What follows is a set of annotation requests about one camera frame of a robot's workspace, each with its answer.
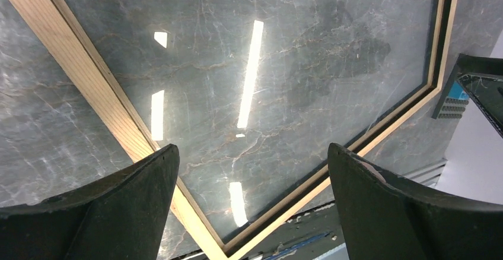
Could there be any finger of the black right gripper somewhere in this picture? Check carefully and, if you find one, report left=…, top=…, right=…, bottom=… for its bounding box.
left=456, top=54, right=502, bottom=135

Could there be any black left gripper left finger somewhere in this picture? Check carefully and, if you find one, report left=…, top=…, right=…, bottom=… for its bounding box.
left=1, top=145, right=180, bottom=259

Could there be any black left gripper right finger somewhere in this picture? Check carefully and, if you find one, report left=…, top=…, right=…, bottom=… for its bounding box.
left=327, top=143, right=502, bottom=259

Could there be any clear acrylic sheet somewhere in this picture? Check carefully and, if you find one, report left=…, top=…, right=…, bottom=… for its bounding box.
left=65, top=0, right=434, bottom=242

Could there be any light wooden picture frame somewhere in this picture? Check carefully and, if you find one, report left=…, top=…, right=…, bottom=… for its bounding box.
left=7, top=0, right=457, bottom=259

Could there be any blue brick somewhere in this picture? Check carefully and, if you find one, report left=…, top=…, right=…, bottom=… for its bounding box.
left=448, top=81, right=469, bottom=100

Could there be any dark grey brick baseplate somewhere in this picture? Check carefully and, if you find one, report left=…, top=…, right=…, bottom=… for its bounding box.
left=431, top=64, right=470, bottom=121

